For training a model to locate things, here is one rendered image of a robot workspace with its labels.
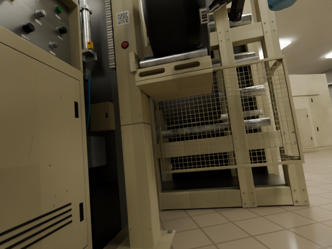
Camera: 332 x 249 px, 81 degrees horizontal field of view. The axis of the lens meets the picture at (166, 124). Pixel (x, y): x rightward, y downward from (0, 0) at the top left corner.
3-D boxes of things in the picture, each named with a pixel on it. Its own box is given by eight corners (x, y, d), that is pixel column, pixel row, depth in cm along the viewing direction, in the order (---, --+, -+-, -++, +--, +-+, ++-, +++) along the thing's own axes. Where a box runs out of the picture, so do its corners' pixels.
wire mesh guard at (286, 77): (162, 174, 136) (152, 78, 144) (163, 173, 137) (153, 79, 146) (305, 162, 118) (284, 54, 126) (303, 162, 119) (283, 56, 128)
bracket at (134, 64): (130, 71, 91) (128, 52, 92) (153, 93, 130) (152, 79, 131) (137, 70, 90) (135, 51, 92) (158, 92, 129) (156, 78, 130)
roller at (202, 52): (140, 66, 100) (139, 72, 97) (137, 59, 97) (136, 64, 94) (209, 53, 93) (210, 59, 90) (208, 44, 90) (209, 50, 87)
